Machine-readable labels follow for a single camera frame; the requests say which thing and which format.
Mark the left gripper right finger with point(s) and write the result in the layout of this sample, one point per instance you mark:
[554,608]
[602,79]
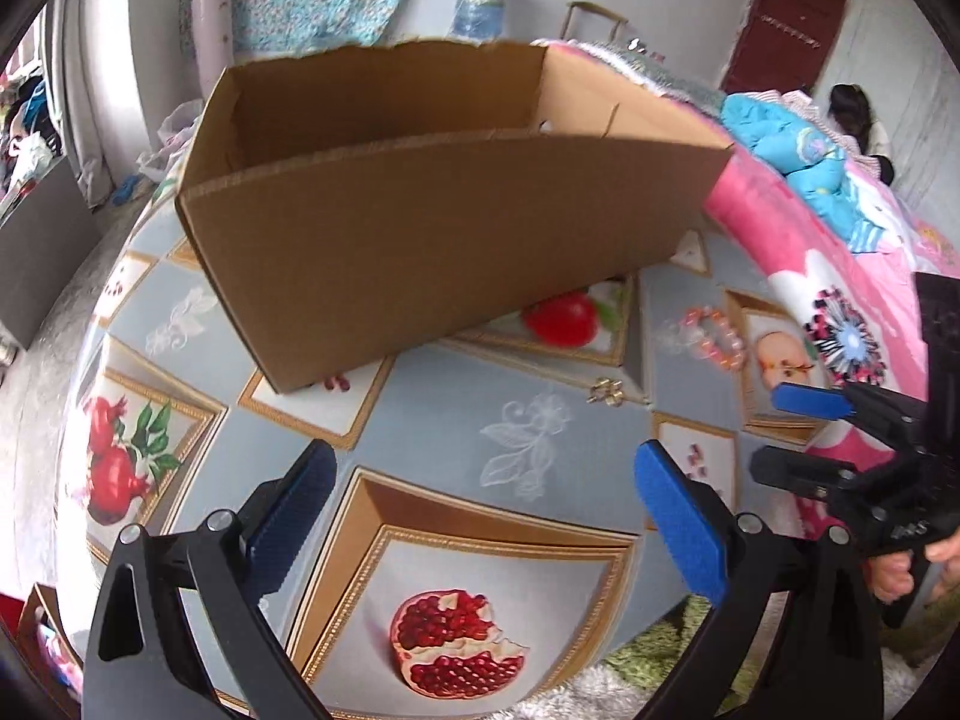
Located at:
[825,660]

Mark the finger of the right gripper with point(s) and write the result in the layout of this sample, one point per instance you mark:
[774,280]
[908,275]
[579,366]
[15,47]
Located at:
[802,474]
[811,402]

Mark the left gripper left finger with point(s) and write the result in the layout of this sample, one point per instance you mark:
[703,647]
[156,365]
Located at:
[141,659]

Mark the small gold earring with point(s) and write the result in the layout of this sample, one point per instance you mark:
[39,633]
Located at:
[607,391]

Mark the pink floral blanket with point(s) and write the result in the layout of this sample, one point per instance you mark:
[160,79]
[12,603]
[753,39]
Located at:
[721,279]

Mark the blue padded jacket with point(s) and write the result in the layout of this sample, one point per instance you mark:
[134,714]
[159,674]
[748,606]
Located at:
[822,166]

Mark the fruit-print tablecloth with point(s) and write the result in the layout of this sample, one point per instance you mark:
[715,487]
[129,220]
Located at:
[456,468]

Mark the person with black hair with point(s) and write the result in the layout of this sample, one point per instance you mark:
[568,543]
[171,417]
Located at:
[850,108]

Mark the dark red door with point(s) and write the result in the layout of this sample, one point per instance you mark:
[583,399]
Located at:
[783,45]

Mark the grey storage box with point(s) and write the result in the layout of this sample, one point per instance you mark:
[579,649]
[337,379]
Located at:
[45,238]

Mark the grey patterned pillow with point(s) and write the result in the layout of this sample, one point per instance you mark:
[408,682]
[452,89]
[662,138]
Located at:
[655,77]

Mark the brown cardboard box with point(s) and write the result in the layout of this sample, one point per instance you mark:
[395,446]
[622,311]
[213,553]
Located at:
[349,205]

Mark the white plastic bag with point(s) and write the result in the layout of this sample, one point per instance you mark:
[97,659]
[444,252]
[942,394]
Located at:
[175,133]

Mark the wooden chair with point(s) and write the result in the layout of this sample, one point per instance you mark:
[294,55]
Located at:
[591,22]

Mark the hanging clothes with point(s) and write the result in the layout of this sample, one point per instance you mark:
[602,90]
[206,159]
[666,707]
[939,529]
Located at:
[30,141]

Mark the blue water bottle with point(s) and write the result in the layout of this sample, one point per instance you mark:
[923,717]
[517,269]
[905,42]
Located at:
[478,21]

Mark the grey curtain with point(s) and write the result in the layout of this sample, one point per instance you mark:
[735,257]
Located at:
[70,99]

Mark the pink rolled mat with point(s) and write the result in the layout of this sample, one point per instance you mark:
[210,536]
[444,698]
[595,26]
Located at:
[212,31]

